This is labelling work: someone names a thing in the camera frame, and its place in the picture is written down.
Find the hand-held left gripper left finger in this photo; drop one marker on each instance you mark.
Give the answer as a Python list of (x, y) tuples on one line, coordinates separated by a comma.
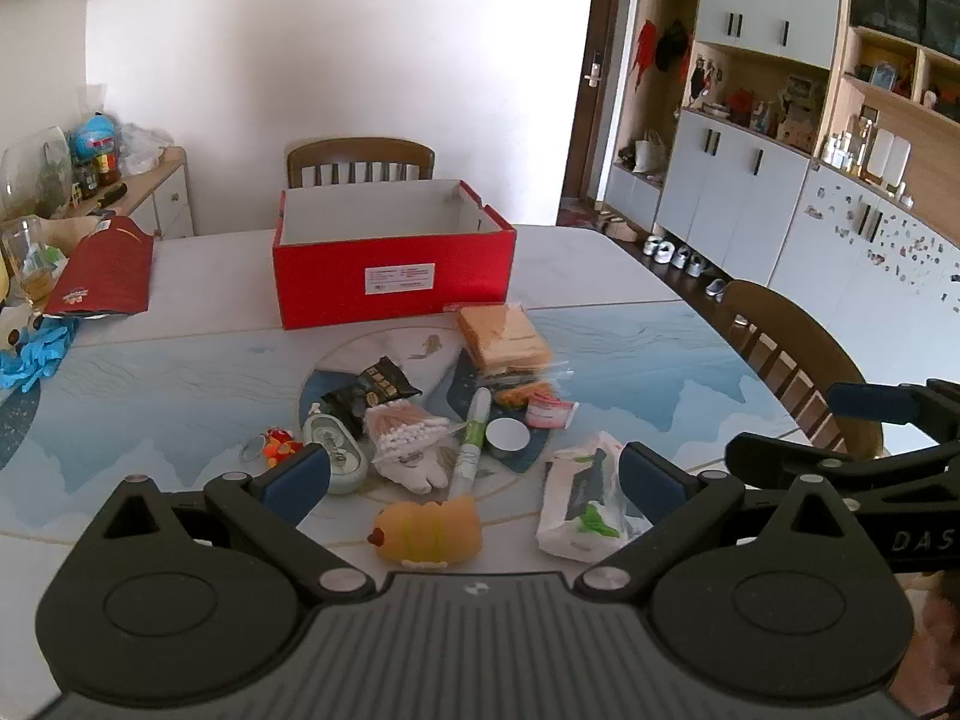
[(300, 480)]

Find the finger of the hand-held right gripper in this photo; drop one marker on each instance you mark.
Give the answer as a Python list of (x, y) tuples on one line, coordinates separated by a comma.
[(772, 457), (870, 401)]

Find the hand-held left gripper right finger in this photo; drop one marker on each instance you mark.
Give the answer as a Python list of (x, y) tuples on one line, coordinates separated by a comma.
[(649, 484)]

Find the pale green oval tin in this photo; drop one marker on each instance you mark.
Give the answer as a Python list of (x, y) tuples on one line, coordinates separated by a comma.
[(337, 450)]

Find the white wet wipes packet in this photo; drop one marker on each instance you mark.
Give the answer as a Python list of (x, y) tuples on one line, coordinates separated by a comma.
[(577, 495)]

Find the black snack packet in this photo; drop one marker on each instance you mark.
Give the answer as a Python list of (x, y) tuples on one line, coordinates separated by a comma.
[(367, 390)]

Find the bag of cotton swabs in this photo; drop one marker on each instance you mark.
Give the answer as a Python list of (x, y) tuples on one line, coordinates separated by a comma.
[(405, 431)]

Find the small pink white packet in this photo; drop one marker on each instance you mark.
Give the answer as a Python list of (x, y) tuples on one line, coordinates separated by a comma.
[(551, 412)]

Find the yellow squishy toy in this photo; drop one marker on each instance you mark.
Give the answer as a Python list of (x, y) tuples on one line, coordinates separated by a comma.
[(431, 532)]

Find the round grey tin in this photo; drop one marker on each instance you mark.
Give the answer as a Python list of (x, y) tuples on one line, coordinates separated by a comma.
[(508, 436)]

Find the orange snack packet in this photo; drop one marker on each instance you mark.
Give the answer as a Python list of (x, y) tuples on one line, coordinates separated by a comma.
[(521, 394)]

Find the green white tube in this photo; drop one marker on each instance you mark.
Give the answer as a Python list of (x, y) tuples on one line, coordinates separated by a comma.
[(471, 442)]

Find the red cardboard box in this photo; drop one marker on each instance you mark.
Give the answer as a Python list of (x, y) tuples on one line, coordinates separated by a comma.
[(337, 277)]

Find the bagged sliced bread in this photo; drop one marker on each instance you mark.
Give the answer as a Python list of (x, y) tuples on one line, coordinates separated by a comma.
[(499, 337)]

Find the person's right forearm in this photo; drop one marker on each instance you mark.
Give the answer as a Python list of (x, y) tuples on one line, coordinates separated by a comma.
[(939, 630)]

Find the wooden slat-back chair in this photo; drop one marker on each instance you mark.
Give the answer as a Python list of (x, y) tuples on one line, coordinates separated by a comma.
[(795, 330), (360, 154)]

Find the row of small shoes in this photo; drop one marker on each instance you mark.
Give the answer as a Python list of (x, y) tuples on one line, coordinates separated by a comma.
[(679, 255)]

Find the white countertop appliance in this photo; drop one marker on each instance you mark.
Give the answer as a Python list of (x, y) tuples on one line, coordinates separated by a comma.
[(889, 154)]

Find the red paper bag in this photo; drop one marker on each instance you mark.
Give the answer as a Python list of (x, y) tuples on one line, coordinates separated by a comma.
[(105, 270)]

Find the blue rubber gloves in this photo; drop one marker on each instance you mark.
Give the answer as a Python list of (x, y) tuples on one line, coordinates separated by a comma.
[(37, 352)]

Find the white wooden sideboard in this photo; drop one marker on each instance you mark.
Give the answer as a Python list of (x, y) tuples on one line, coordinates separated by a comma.
[(161, 199)]

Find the white tote bag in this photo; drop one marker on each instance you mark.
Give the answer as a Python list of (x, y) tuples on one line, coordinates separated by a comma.
[(649, 154)]

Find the beige paper bag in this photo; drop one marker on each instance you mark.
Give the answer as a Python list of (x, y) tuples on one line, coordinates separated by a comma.
[(71, 226)]

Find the clear drinking glass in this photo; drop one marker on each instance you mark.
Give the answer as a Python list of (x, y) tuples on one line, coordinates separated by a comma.
[(30, 262)]

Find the dark brown door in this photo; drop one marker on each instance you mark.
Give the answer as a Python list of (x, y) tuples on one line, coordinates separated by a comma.
[(592, 127)]

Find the red-capped sauce bottle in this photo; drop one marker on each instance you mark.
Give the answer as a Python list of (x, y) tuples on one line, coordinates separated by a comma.
[(109, 169)]

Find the clear plastic bag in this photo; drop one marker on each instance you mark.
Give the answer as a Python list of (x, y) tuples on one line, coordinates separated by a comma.
[(144, 148)]

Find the small blue globe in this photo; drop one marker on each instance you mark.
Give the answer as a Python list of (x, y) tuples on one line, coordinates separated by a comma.
[(94, 136)]

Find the large glass vase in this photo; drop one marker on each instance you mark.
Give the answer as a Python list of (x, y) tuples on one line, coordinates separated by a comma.
[(37, 172)]

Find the red hanging garment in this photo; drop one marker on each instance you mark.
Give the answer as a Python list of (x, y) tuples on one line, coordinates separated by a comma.
[(643, 52)]

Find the white wooden wall cabinet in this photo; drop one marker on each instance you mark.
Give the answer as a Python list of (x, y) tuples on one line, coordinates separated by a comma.
[(735, 165)]

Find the small picture frame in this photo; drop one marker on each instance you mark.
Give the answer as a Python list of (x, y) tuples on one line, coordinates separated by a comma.
[(883, 76)]

